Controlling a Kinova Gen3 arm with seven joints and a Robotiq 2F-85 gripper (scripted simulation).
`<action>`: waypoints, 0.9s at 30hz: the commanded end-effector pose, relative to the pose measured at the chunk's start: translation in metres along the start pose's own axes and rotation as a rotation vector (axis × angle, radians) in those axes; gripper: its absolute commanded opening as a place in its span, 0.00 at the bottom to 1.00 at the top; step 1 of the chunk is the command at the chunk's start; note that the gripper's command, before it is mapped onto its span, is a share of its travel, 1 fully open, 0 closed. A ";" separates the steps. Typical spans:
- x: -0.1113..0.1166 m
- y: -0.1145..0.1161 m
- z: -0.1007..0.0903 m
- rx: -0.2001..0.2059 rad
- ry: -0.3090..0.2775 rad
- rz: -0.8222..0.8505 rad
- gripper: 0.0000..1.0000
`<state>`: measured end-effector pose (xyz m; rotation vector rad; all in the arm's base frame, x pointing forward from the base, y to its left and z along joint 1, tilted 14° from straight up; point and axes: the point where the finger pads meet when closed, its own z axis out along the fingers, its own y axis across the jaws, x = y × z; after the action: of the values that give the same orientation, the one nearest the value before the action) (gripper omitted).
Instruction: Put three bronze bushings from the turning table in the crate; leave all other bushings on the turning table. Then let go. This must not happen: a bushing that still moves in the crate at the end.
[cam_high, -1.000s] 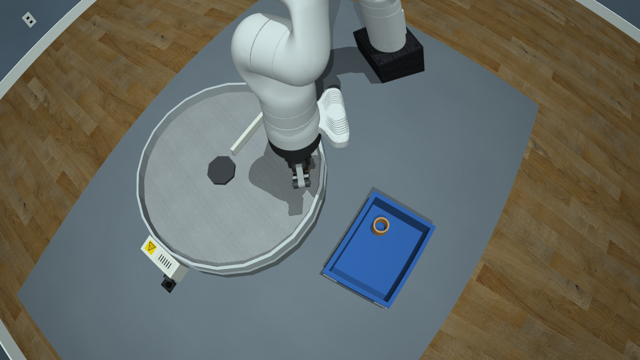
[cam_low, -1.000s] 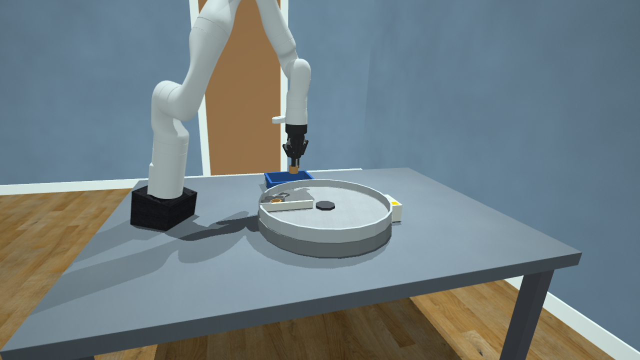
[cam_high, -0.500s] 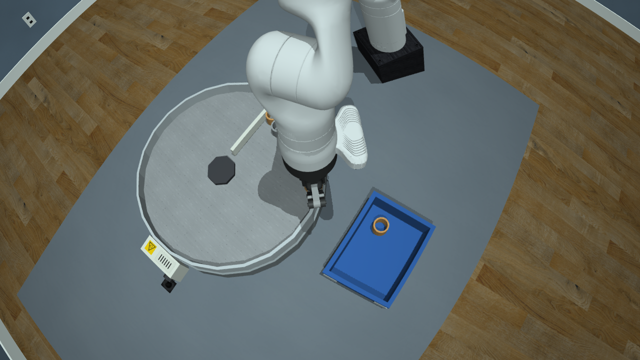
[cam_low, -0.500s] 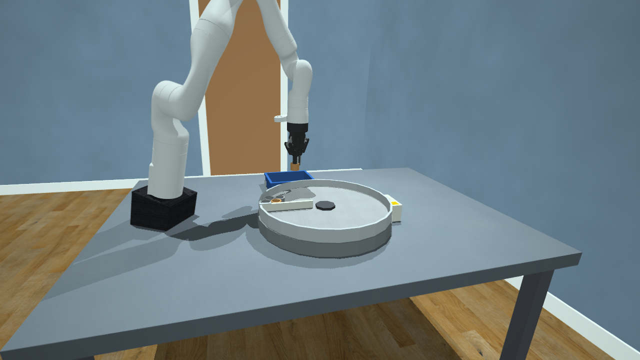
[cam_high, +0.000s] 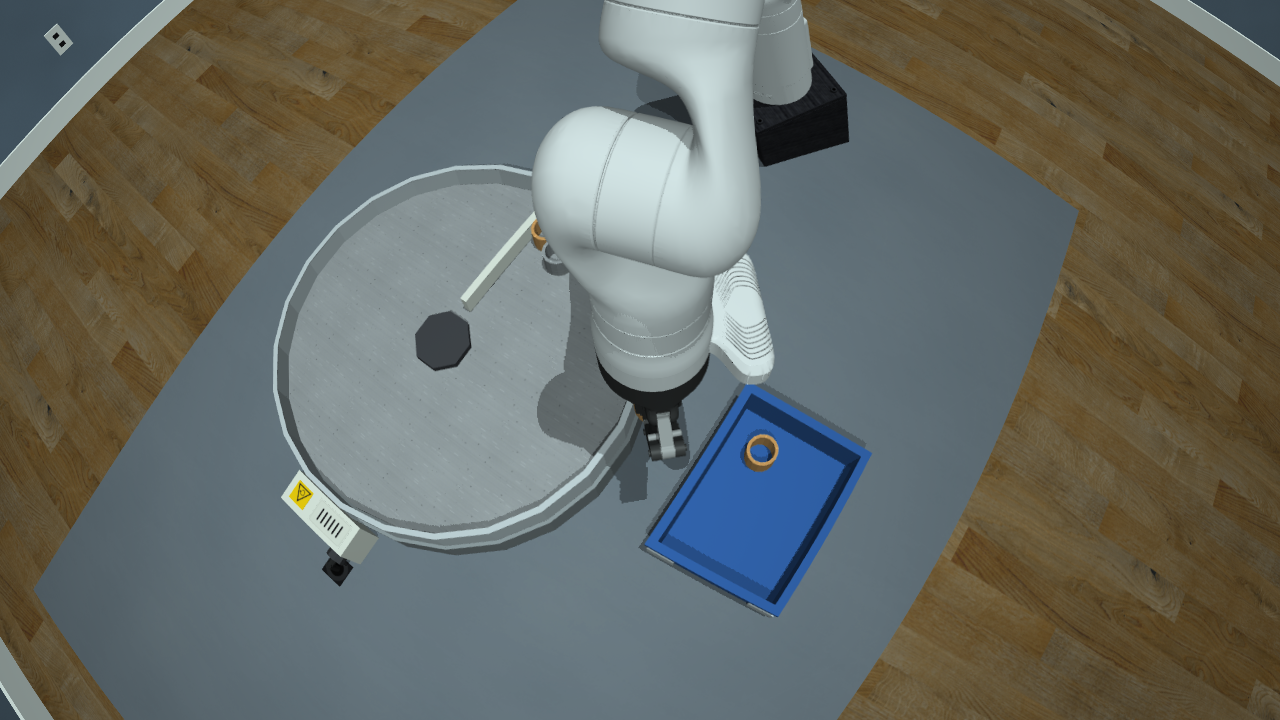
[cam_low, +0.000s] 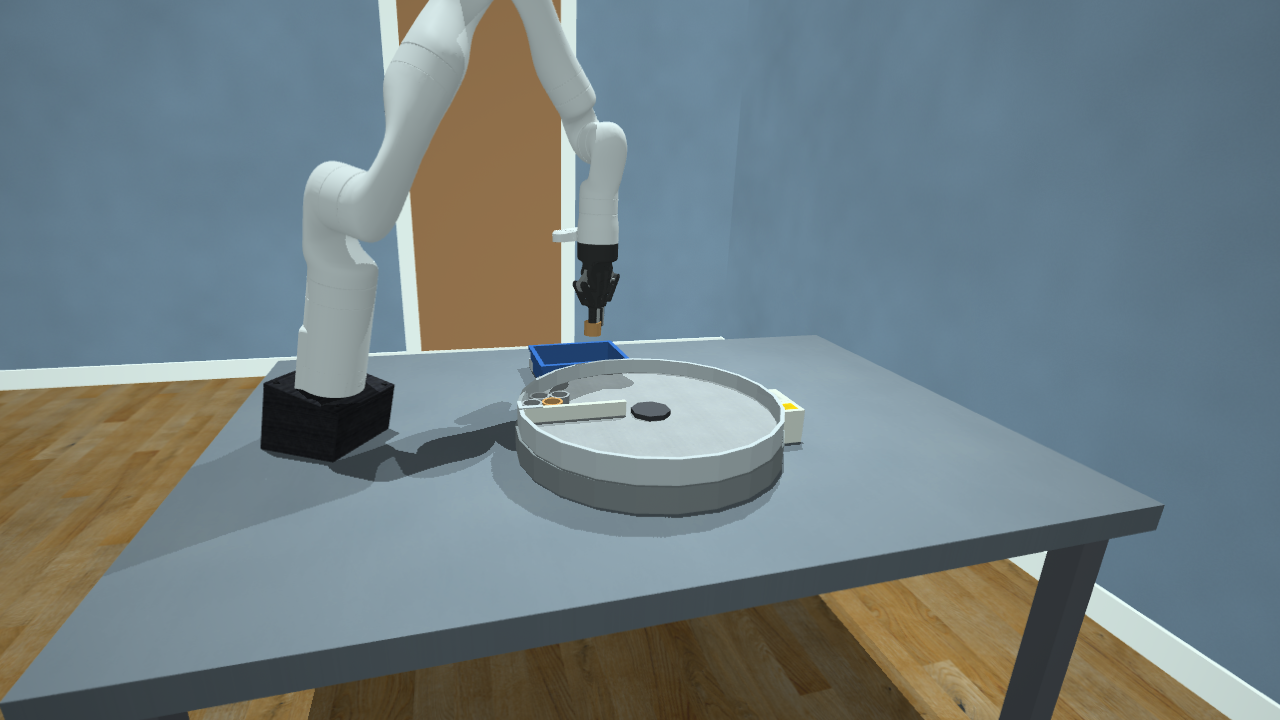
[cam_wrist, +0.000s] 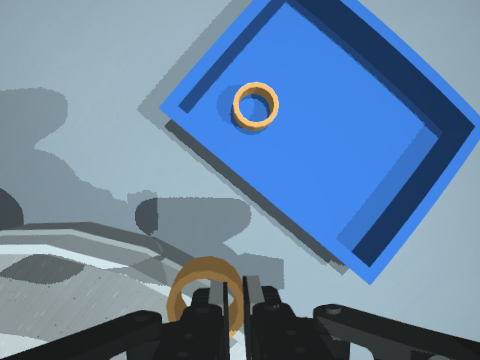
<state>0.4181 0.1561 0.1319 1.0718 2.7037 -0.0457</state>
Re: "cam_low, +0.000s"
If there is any blue open crate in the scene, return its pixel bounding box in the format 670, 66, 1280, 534
529, 341, 628, 378

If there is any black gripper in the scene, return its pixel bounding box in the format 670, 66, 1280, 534
573, 242, 620, 325

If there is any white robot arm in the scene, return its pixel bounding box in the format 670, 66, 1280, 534
294, 0, 627, 398

